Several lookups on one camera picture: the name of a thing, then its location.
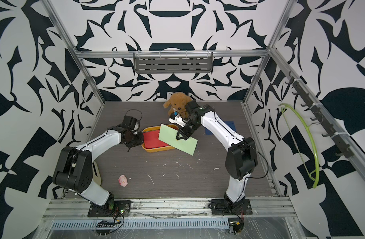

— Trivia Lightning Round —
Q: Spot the red envelope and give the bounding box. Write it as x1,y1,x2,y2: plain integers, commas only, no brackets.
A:
143,129,173,151

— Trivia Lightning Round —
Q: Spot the light green envelope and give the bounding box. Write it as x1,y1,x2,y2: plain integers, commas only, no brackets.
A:
159,124,198,155

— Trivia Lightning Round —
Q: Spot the yellow plastic storage box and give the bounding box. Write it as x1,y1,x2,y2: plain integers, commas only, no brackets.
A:
142,126,174,153

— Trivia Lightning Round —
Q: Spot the dark blue envelope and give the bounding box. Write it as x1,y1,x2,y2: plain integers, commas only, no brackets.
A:
205,121,236,135

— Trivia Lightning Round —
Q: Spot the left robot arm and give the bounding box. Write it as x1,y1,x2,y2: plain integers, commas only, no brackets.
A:
52,115,144,217

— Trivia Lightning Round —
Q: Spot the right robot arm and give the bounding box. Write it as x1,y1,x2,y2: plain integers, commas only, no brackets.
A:
169,101,269,217

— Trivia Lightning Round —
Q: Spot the brown plush dog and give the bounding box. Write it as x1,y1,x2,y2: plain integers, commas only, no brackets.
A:
163,92,192,119

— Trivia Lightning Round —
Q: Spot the small pink toy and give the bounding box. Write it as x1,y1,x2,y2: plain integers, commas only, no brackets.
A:
118,175,128,187

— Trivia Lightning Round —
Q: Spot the cream plastic container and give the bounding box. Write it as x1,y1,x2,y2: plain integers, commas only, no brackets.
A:
92,161,102,186

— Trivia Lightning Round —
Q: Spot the green plastic hanger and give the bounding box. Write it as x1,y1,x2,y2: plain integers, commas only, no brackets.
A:
279,103,320,189

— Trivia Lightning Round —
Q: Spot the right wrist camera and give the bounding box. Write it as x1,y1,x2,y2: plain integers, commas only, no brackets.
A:
168,112,189,127

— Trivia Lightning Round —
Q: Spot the grey metal wall shelf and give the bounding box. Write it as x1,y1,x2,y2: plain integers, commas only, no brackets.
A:
133,51,213,74

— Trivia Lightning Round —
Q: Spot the black wall hook rail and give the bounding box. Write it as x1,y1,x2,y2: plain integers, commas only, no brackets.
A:
286,71,354,158

